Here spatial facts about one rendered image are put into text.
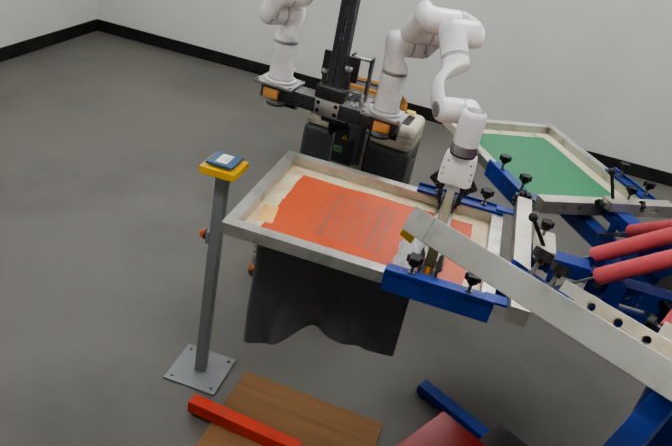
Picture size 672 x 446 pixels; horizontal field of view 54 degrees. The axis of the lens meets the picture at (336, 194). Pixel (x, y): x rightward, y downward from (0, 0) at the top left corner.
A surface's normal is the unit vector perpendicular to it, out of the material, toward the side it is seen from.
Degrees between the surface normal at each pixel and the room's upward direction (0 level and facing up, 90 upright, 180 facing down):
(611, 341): 58
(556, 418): 0
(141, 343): 0
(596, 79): 90
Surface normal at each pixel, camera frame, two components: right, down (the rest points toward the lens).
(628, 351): -0.50, -0.28
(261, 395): 0.18, -0.87
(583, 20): -0.27, 0.40
